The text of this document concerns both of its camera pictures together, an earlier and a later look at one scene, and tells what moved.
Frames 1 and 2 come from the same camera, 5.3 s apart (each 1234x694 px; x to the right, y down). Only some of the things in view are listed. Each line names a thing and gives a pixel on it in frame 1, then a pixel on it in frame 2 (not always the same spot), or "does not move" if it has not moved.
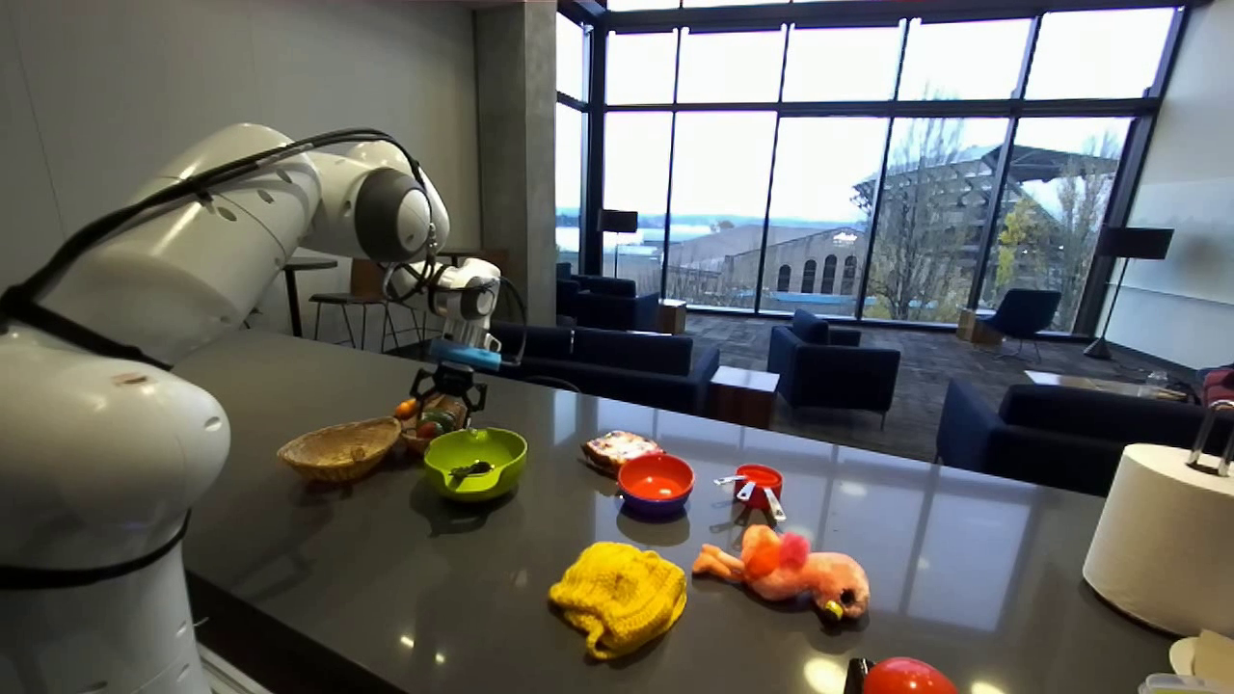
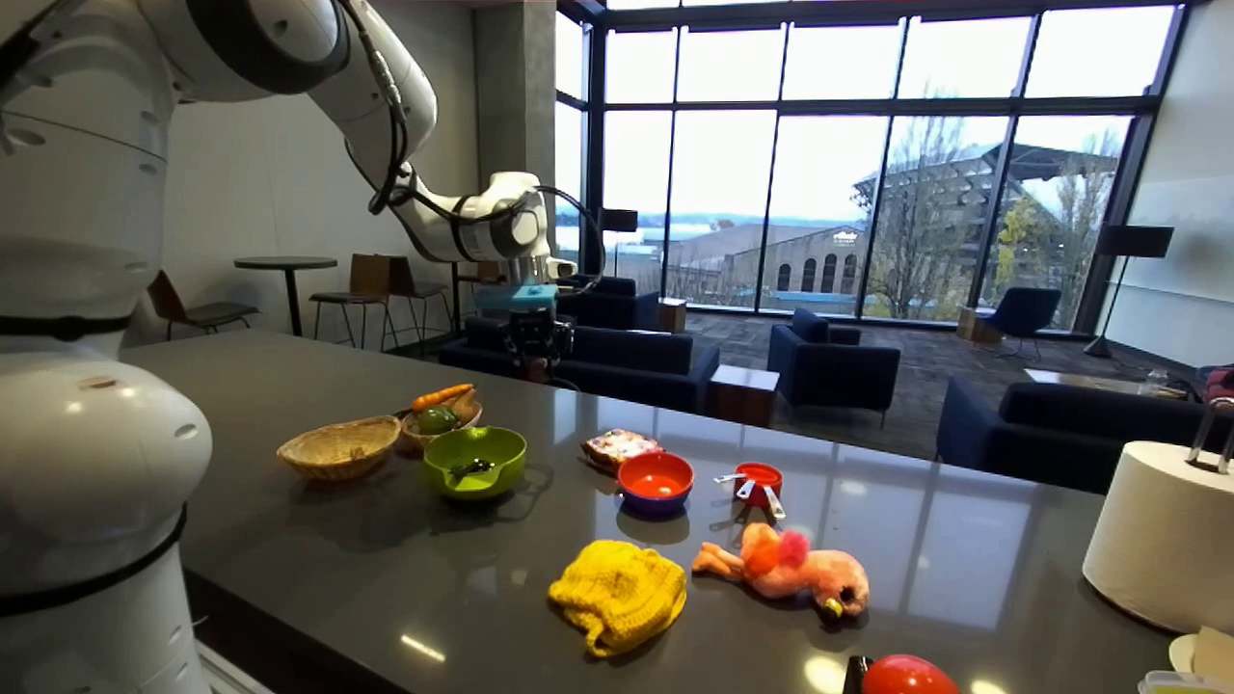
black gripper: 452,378 → 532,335
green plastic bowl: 481,463 does not move
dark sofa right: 1071,438 does not move
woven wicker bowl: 339,454 does not move
